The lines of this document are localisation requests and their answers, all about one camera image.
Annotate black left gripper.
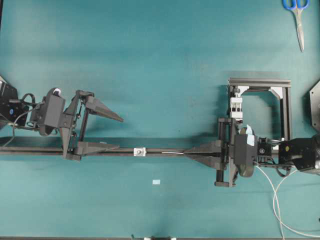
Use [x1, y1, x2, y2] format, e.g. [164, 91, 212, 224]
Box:
[59, 90, 124, 161]

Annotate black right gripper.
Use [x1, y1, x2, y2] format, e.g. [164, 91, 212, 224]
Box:
[183, 117, 238, 187]

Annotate thin white wire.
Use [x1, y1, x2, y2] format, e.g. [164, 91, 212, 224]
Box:
[161, 150, 320, 240]

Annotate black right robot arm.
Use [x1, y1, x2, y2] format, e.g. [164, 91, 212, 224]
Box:
[183, 78, 320, 188]

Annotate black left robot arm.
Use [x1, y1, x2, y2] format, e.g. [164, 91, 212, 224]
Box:
[0, 79, 123, 161]

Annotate pale tape piece on table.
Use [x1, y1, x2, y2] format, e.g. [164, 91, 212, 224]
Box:
[152, 179, 161, 186]

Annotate black clip at table edge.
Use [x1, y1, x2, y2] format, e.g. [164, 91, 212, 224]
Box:
[142, 236, 177, 240]

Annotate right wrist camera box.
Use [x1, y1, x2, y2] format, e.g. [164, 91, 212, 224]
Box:
[234, 127, 258, 178]

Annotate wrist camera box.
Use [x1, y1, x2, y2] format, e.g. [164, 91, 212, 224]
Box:
[234, 127, 258, 178]
[36, 87, 66, 136]

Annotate blue tape on camera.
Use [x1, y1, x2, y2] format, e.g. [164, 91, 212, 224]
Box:
[245, 124, 255, 147]

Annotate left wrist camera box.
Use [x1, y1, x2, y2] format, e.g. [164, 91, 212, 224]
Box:
[36, 87, 66, 136]

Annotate white eyelet bracket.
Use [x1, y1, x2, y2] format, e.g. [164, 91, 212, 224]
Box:
[133, 147, 147, 157]

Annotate white wire clamp block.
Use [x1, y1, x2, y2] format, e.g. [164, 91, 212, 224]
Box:
[229, 97, 243, 123]

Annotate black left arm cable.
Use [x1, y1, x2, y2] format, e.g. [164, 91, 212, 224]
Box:
[2, 92, 41, 148]

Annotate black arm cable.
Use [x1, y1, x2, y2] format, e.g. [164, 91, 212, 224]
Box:
[254, 159, 298, 178]
[2, 92, 41, 148]

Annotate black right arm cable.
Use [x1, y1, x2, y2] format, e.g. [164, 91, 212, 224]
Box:
[254, 159, 298, 178]

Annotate long black aluminium rail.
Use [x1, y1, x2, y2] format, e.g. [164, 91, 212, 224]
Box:
[0, 145, 320, 159]

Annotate black square aluminium frame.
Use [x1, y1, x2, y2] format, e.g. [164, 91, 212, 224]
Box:
[227, 77, 293, 142]

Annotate blue handled scissors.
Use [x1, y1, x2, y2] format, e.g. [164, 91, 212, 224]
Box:
[282, 0, 310, 53]

